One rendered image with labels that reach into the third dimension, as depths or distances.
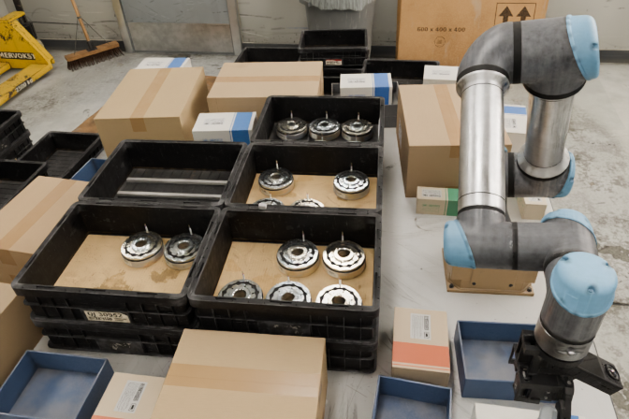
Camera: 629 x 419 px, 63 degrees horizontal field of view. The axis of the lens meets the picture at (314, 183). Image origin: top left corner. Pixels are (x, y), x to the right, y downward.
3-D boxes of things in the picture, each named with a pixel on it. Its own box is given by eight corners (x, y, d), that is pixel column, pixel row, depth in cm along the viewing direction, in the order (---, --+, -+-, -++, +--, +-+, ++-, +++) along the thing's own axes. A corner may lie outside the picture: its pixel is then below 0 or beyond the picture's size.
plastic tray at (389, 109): (397, 92, 211) (397, 80, 208) (402, 116, 195) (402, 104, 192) (331, 93, 212) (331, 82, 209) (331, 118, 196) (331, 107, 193)
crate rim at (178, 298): (224, 213, 130) (222, 206, 128) (186, 307, 106) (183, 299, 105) (77, 207, 135) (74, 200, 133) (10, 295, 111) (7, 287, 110)
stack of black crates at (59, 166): (71, 184, 274) (49, 130, 253) (124, 188, 269) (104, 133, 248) (26, 235, 242) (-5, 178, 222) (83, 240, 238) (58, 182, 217)
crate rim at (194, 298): (382, 220, 125) (382, 212, 123) (379, 320, 101) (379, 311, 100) (224, 213, 130) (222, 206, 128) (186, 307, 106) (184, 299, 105)
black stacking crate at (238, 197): (381, 179, 154) (383, 147, 147) (380, 247, 131) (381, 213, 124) (254, 174, 159) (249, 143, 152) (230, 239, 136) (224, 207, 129)
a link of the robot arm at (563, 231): (516, 204, 81) (519, 252, 73) (594, 204, 78) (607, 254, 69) (515, 240, 86) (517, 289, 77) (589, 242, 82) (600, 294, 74)
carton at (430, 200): (494, 206, 158) (497, 191, 155) (496, 219, 154) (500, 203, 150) (416, 201, 162) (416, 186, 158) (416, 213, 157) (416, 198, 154)
